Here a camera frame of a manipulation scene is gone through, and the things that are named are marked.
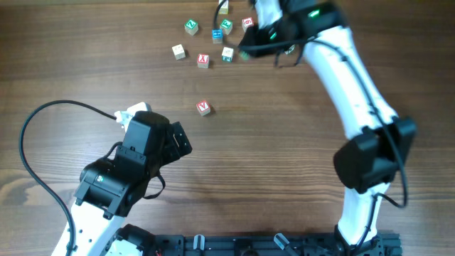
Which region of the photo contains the blue letter H block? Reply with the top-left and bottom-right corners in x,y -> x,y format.
212,29 -> 223,44

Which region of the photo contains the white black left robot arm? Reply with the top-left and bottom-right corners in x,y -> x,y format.
53,111 -> 192,255

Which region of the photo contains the yellow wooden block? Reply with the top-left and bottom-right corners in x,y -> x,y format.
218,0 -> 229,14

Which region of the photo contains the green letter Z block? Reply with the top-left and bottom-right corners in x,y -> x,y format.
184,18 -> 198,36

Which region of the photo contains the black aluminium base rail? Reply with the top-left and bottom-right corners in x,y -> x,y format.
98,230 -> 402,256

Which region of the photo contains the red number 9 block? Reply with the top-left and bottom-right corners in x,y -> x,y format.
242,17 -> 255,32

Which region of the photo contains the green J side block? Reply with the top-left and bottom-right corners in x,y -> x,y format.
222,47 -> 234,63

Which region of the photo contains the plain pale wooden block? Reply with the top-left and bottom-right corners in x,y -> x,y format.
171,44 -> 186,60

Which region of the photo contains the red letter Y block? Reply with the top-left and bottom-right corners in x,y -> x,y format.
197,53 -> 210,68

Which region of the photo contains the green letter R block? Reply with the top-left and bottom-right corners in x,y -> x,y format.
220,19 -> 233,35

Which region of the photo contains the red letter A block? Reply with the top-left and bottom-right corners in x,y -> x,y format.
196,100 -> 211,116

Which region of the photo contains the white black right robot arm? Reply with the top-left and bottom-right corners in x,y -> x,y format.
238,0 -> 417,250

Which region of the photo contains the bird picture wooden block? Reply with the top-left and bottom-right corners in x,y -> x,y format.
284,45 -> 295,55

